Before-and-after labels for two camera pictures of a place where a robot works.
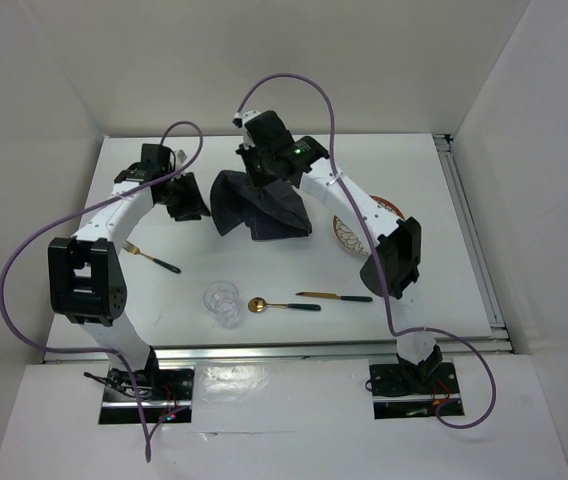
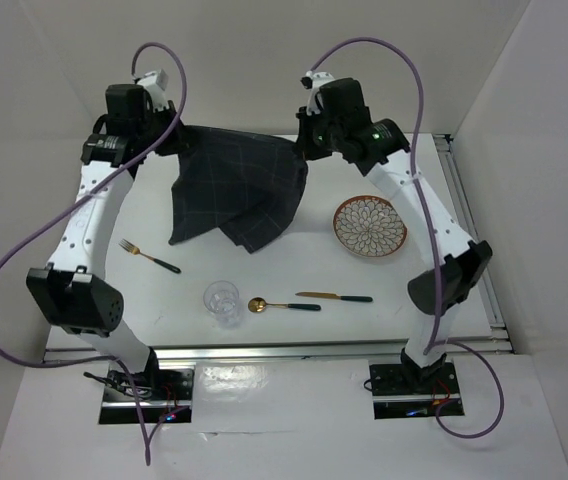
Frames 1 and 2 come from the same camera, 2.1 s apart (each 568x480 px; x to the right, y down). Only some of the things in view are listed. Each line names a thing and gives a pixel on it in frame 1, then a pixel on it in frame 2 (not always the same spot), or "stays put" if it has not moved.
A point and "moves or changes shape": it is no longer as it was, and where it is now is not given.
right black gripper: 247,150 -> 306,120
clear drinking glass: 222,298 stays put
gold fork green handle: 136,251 stays put
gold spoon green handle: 259,304 stays put
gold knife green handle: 336,296 stays put
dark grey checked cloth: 273,210 moves or changes shape
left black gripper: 193,201 -> 178,140
